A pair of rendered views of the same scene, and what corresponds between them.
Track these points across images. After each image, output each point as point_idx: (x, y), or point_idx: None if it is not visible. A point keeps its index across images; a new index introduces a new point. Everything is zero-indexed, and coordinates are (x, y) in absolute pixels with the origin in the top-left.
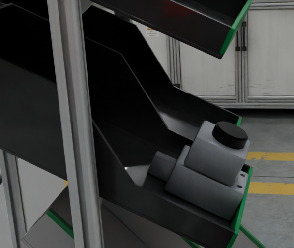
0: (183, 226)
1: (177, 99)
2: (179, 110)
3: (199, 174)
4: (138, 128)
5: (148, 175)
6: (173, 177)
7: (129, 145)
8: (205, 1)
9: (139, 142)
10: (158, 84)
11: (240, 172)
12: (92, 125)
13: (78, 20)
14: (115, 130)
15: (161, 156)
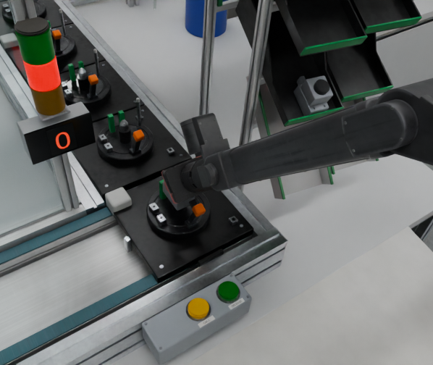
0: (278, 106)
1: (373, 59)
2: (369, 64)
3: (303, 94)
4: (317, 61)
5: (295, 82)
6: (296, 89)
7: (305, 66)
8: (352, 25)
9: (313, 68)
10: (370, 45)
11: (324, 104)
12: (264, 52)
13: (266, 14)
14: (308, 57)
15: (302, 79)
